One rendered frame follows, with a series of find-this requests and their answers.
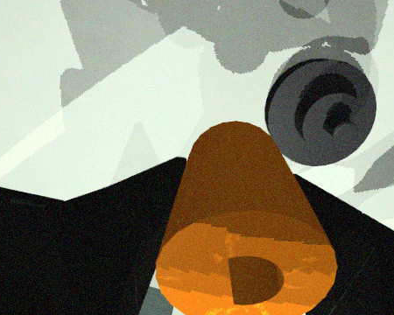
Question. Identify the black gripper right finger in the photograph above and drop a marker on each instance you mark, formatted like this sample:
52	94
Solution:
364	250

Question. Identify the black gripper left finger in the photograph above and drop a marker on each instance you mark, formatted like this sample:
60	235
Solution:
94	254

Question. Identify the orange knob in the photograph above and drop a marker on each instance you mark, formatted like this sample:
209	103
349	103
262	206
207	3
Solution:
242	238

